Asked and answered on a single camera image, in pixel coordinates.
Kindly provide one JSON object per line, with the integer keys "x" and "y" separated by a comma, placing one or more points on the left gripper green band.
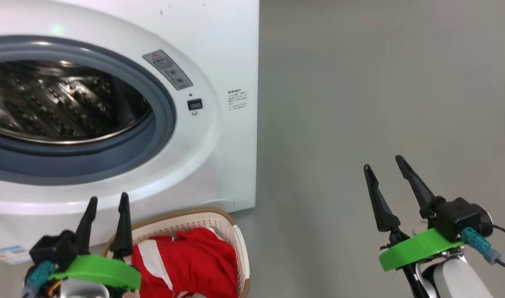
{"x": 99, "y": 271}

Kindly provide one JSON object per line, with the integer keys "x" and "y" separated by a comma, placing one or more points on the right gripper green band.
{"x": 418, "y": 248}

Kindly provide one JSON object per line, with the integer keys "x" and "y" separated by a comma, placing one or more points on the red and white garment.
{"x": 194, "y": 265}

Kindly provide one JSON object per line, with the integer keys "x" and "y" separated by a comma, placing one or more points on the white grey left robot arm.
{"x": 82, "y": 291}

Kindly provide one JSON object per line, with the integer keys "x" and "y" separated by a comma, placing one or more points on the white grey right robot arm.
{"x": 459, "y": 281}

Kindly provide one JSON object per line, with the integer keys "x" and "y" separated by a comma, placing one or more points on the cream perforated basket brown rim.
{"x": 186, "y": 221}

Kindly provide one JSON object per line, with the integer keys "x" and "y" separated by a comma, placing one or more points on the white front-load washing machine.
{"x": 219, "y": 165}

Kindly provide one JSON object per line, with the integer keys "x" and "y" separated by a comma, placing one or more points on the blue energy label sticker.
{"x": 8, "y": 253}

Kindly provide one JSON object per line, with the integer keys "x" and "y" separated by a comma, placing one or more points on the grey warning sticker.
{"x": 167, "y": 69}

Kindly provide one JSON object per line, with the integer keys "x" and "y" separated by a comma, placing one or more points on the small printed text sticker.
{"x": 237, "y": 99}

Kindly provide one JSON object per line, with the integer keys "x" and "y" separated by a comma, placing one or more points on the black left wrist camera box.
{"x": 51, "y": 248}

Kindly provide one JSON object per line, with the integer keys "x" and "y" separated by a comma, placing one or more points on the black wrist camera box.
{"x": 457, "y": 217}
{"x": 51, "y": 248}

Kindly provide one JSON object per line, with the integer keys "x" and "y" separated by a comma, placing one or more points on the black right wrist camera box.
{"x": 457, "y": 217}

